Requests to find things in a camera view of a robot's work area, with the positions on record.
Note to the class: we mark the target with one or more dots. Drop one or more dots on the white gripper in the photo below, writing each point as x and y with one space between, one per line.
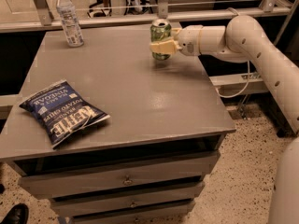
189 41

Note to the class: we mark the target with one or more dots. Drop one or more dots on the green soda can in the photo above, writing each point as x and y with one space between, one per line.
159 30

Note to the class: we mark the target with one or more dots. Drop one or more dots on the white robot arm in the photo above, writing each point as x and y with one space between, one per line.
243 39

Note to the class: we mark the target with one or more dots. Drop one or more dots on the clear plastic water bottle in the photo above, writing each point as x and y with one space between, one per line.
69 21

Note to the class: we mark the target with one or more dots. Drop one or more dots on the grey drawer cabinet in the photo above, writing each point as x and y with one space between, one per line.
156 109

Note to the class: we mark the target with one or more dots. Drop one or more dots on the blue kettle chips bag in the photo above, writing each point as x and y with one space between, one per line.
62 111

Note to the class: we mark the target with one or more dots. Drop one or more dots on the bottom grey drawer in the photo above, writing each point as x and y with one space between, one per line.
138 213

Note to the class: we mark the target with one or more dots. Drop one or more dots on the grey drawer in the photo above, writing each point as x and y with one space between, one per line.
127 198
138 213
120 175

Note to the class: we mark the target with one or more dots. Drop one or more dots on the top grey drawer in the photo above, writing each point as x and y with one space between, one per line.
120 175

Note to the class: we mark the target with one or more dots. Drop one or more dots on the middle grey drawer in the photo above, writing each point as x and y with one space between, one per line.
127 198

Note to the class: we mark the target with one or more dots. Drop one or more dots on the black shoe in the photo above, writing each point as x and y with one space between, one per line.
18 214

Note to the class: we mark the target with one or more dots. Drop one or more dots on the metal railing frame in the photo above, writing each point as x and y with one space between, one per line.
41 15

